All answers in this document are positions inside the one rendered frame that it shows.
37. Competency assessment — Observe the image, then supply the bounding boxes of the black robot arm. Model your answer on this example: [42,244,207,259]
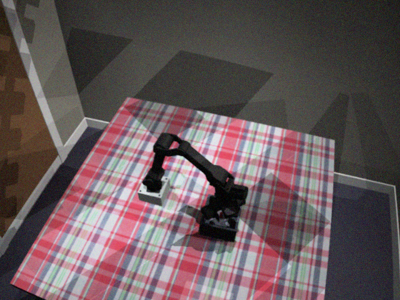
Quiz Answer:
[142,132,248,218]

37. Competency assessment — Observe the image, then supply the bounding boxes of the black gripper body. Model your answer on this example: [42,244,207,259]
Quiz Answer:
[201,193,246,220]

